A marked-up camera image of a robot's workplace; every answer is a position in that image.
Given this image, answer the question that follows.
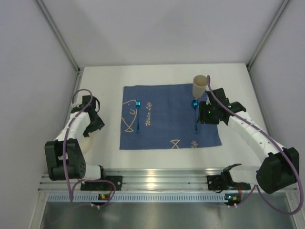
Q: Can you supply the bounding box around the left aluminium corner post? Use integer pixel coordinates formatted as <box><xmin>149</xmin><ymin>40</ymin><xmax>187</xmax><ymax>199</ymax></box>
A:
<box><xmin>34</xmin><ymin>0</ymin><xmax>80</xmax><ymax>73</ymax></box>

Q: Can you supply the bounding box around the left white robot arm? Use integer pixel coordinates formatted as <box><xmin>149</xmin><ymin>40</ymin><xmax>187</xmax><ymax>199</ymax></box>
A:
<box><xmin>44</xmin><ymin>95</ymin><xmax>106</xmax><ymax>181</ymax></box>

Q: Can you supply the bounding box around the slotted grey cable duct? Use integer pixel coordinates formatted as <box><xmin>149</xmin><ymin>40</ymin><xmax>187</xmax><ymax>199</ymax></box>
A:
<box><xmin>47</xmin><ymin>192</ymin><xmax>244</xmax><ymax>203</ymax></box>

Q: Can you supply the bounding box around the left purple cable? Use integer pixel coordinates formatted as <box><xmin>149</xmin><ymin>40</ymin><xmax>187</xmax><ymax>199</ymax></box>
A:
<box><xmin>63</xmin><ymin>89</ymin><xmax>117</xmax><ymax>209</ymax></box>

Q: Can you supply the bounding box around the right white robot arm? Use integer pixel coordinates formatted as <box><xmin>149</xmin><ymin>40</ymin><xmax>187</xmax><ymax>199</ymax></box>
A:
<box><xmin>198</xmin><ymin>88</ymin><xmax>299</xmax><ymax>194</ymax></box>

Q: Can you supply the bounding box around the beige cup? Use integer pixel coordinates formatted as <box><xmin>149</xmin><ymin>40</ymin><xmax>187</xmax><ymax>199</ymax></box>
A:
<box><xmin>192</xmin><ymin>75</ymin><xmax>207</xmax><ymax>99</ymax></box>

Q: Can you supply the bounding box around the right aluminium corner post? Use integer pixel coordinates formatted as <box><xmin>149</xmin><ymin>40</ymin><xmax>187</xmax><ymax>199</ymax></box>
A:
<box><xmin>246</xmin><ymin>0</ymin><xmax>292</xmax><ymax>71</ymax></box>

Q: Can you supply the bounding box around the blue metallic spoon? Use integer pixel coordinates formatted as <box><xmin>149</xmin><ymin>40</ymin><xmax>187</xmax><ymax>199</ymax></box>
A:
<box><xmin>192</xmin><ymin>99</ymin><xmax>199</xmax><ymax>134</ymax></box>

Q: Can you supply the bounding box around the blue metallic fork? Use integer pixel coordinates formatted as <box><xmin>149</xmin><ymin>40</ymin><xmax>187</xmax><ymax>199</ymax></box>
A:
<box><xmin>136</xmin><ymin>99</ymin><xmax>141</xmax><ymax>134</ymax></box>

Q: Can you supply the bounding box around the blue fish placemat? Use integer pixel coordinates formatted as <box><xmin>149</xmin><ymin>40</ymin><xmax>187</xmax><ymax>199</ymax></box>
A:
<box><xmin>120</xmin><ymin>83</ymin><xmax>222</xmax><ymax>150</ymax></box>

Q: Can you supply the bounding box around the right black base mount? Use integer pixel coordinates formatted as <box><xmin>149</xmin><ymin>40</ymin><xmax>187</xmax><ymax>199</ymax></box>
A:
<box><xmin>206</xmin><ymin>175</ymin><xmax>251</xmax><ymax>192</ymax></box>

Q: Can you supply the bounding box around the aluminium corner post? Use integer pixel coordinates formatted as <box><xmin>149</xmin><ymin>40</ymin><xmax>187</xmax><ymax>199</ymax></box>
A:
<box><xmin>34</xmin><ymin>0</ymin><xmax>80</xmax><ymax>73</ymax></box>
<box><xmin>246</xmin><ymin>0</ymin><xmax>292</xmax><ymax>71</ymax></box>

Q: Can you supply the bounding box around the cream round plate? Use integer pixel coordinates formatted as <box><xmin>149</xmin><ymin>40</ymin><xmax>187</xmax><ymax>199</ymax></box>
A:
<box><xmin>78</xmin><ymin>133</ymin><xmax>95</xmax><ymax>155</ymax></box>

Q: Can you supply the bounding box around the aluminium rail frame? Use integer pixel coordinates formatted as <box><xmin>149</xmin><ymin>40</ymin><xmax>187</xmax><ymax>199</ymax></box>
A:
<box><xmin>38</xmin><ymin>168</ymin><xmax>297</xmax><ymax>193</ymax></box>

